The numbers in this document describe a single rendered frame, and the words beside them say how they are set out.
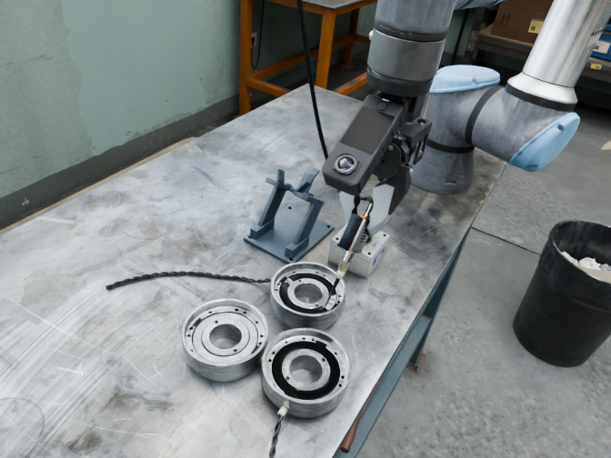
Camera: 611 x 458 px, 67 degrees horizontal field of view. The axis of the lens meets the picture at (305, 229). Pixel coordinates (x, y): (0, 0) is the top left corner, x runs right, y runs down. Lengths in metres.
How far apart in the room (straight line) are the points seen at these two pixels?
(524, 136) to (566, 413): 1.14
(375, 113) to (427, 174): 0.46
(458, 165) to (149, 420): 0.71
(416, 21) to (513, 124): 0.42
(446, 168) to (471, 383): 0.93
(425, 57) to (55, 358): 0.54
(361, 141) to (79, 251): 0.48
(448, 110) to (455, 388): 1.02
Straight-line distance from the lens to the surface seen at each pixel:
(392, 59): 0.50
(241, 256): 0.75
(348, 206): 0.61
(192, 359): 0.58
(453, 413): 1.63
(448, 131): 0.94
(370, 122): 0.52
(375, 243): 0.73
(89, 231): 0.83
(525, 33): 3.95
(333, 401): 0.55
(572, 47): 0.87
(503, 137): 0.88
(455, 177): 1.00
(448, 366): 1.73
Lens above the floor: 1.30
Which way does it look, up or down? 38 degrees down
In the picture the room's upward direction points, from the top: 7 degrees clockwise
